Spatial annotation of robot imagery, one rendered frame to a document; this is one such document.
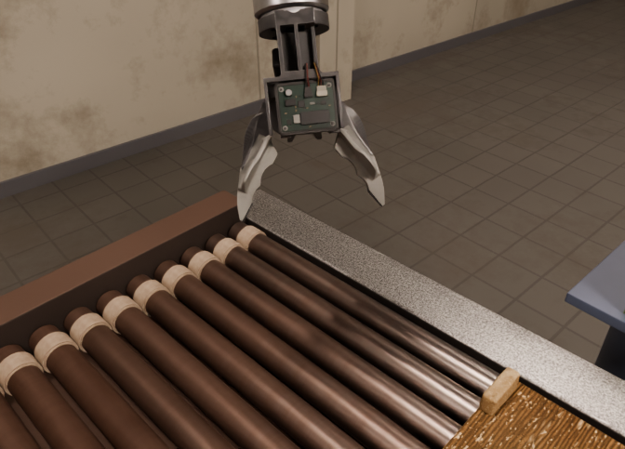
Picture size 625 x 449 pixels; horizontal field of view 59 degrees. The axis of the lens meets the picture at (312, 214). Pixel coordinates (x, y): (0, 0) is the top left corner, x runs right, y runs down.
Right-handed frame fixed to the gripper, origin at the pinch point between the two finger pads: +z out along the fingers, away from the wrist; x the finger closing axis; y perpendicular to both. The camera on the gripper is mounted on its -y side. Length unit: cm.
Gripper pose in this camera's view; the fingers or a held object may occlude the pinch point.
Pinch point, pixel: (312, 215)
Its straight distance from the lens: 59.7
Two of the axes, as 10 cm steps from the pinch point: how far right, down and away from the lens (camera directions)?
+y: 0.5, 1.0, -9.9
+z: 1.0, 9.9, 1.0
